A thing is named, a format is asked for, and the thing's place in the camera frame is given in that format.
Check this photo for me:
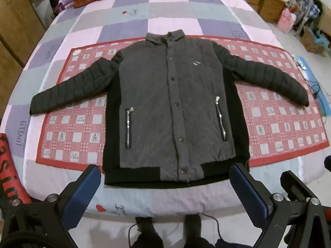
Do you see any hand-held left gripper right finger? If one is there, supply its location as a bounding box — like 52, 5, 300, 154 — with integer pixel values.
230, 163, 331, 248

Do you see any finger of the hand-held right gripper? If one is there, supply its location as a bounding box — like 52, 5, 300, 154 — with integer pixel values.
281, 170, 312, 203

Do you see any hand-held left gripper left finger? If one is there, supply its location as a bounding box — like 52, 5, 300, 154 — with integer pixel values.
0, 164, 102, 248

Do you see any grey and black padded jacket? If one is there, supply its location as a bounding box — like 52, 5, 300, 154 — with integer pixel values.
29, 31, 309, 186

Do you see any pile of colourful clothes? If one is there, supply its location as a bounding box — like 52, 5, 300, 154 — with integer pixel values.
289, 0, 324, 29

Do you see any red printed cloth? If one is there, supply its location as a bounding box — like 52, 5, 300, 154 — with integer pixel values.
0, 133, 32, 205

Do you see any red checked blanket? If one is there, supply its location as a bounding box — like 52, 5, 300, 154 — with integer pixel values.
36, 35, 330, 167

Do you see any blue mat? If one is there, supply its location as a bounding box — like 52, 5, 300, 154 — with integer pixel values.
295, 55, 331, 115

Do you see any cardboard box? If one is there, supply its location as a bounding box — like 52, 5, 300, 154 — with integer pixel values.
301, 26, 326, 55

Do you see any pink bag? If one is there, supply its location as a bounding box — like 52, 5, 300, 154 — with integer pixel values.
277, 8, 297, 33

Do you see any wooden wardrobe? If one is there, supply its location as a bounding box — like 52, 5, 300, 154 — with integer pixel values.
0, 0, 47, 120

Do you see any wooden desk with drawers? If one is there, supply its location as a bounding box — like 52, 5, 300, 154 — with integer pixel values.
236, 0, 287, 24

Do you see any patchwork quilted bed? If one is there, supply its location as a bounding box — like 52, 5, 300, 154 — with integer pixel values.
0, 0, 331, 216

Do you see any black charger cable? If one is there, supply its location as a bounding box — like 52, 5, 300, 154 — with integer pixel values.
307, 81, 322, 99

